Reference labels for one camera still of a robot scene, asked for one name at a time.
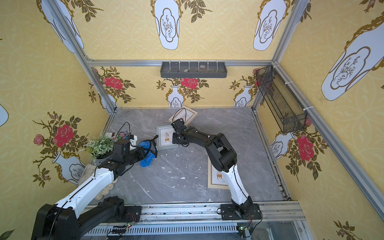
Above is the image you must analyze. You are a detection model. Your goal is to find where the grey-green picture frame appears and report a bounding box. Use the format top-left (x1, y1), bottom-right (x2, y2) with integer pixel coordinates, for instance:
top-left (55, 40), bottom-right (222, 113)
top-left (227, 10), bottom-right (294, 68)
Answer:
top-left (156, 125), bottom-right (179, 151)

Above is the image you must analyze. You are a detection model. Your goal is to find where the beige picture frame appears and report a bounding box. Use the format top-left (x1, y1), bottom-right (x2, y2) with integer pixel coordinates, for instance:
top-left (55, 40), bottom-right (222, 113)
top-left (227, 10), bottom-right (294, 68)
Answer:
top-left (169, 106), bottom-right (198, 126)
top-left (208, 158), bottom-right (229, 190)

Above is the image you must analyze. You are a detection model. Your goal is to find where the blue microfiber cloth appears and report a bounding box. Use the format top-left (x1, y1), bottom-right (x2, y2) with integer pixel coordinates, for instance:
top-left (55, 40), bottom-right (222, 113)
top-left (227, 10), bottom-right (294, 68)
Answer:
top-left (139, 141), bottom-right (156, 168)

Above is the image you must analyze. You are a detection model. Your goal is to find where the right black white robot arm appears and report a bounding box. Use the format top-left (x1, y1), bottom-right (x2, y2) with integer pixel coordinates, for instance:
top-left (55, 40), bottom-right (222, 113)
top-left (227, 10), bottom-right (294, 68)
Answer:
top-left (172, 124), bottom-right (253, 218)

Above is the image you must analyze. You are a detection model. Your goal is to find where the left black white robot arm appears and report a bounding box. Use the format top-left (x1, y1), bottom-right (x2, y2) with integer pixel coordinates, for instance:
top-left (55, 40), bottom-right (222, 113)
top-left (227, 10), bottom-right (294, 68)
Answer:
top-left (31, 139), bottom-right (158, 240)

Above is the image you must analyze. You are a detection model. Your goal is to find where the floral patterned box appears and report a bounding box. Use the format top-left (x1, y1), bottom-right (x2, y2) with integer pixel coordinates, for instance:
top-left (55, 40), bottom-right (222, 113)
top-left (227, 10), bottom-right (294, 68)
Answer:
top-left (105, 131), bottom-right (131, 141)

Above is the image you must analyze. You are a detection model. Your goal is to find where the potted green plant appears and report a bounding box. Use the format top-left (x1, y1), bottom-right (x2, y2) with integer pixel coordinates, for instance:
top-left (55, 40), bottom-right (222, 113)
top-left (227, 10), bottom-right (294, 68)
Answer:
top-left (85, 135), bottom-right (116, 165)

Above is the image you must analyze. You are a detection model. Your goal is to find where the beige work glove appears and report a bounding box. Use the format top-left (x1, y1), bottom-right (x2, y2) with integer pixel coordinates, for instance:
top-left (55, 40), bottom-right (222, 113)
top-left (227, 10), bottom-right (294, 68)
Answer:
top-left (78, 164), bottom-right (118, 200)

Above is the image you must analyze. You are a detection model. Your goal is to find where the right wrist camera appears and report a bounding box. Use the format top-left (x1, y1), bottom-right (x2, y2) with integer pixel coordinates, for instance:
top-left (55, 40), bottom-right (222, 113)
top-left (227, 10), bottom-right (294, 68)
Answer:
top-left (171, 119), bottom-right (187, 135)

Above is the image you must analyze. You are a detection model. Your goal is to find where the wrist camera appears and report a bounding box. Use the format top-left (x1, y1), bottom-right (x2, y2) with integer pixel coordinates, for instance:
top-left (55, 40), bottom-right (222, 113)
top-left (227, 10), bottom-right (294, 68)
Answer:
top-left (171, 119), bottom-right (187, 135)
top-left (126, 134), bottom-right (138, 150)

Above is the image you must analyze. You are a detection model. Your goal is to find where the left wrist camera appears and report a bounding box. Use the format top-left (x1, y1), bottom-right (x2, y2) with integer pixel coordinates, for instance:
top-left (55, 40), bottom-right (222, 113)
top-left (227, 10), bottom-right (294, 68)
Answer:
top-left (126, 134), bottom-right (138, 150)

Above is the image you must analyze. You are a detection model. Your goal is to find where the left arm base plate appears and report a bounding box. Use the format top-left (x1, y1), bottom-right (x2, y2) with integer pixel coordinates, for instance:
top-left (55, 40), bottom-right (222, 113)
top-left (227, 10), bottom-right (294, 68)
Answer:
top-left (115, 206), bottom-right (142, 223)

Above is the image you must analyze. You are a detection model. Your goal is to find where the grey wall shelf tray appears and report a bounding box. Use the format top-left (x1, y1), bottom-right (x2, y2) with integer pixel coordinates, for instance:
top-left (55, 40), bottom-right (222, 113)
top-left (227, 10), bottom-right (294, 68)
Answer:
top-left (160, 61), bottom-right (228, 79)

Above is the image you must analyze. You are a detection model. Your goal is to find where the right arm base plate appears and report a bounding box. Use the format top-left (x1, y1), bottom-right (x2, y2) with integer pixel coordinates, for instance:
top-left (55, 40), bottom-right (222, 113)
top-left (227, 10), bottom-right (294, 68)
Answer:
top-left (220, 204), bottom-right (262, 221)

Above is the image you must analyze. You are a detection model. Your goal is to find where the black wire mesh basket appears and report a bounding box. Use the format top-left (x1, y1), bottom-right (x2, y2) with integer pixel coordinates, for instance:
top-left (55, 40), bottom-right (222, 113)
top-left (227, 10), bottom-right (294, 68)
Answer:
top-left (255, 66), bottom-right (307, 134)

